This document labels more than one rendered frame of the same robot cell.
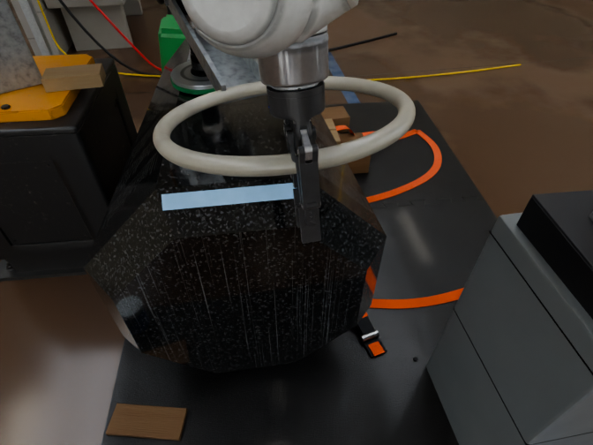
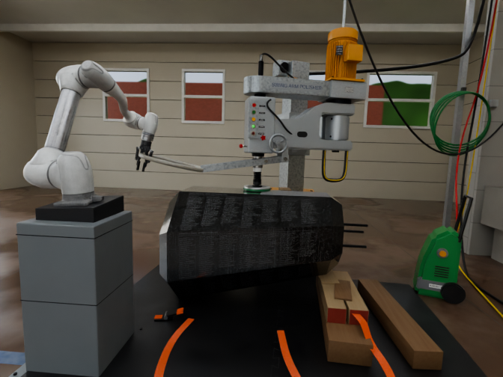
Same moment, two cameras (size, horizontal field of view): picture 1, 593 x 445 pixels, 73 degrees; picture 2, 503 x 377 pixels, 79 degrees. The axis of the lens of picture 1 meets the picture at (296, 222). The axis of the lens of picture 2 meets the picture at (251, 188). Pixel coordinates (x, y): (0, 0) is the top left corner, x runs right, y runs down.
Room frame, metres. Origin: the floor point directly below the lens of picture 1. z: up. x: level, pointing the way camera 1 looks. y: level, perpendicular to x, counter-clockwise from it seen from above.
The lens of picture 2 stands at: (1.85, -2.09, 1.18)
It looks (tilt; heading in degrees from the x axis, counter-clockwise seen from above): 7 degrees down; 104
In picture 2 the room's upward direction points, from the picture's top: 2 degrees clockwise
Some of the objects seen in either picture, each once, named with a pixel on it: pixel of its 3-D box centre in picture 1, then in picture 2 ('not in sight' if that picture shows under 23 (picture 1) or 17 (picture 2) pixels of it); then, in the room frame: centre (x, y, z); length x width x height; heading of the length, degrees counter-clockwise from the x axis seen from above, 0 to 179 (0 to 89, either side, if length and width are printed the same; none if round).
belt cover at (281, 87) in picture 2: not in sight; (302, 92); (1.62, 0.45, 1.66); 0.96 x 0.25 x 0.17; 25
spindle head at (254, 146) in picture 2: not in sight; (269, 128); (1.37, 0.34, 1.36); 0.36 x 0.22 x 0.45; 25
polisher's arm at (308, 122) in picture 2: not in sight; (306, 132); (1.66, 0.46, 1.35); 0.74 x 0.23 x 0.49; 25
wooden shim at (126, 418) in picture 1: (147, 421); not in sight; (0.51, 0.51, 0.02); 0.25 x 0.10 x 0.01; 86
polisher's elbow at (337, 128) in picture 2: not in sight; (337, 128); (1.89, 0.59, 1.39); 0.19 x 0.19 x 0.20
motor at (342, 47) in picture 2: not in sight; (342, 57); (1.90, 0.57, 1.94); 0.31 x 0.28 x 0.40; 115
